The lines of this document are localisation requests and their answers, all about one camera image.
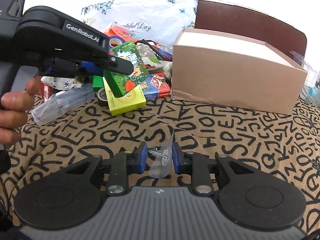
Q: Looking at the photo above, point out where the green strawberry carton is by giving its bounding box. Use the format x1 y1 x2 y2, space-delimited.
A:
104 41 149 98

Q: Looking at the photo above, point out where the clear bag of paper clips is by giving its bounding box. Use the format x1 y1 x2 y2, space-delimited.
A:
148 131 174 179

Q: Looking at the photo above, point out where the blue masking tape roll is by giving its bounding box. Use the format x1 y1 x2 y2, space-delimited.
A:
109 36 123 48

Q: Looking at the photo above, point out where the clear plastic case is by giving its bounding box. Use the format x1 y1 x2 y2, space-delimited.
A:
31 83 95 126

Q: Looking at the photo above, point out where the letter pattern table cloth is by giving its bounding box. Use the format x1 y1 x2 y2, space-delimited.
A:
1 98 319 233

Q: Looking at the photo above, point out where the red blue card box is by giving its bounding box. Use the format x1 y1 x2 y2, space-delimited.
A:
140 73 171 100

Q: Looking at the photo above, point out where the person left hand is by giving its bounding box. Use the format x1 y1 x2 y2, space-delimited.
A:
1 76 41 146

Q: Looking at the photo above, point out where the tan cardboard box white inside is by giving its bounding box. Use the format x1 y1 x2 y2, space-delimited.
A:
171 28 307 114

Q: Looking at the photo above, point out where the yellow green box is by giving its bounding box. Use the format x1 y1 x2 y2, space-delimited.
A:
103 77 146 116

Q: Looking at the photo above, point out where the floral white plastic bag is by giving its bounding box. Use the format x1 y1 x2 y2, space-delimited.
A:
81 0 198 50

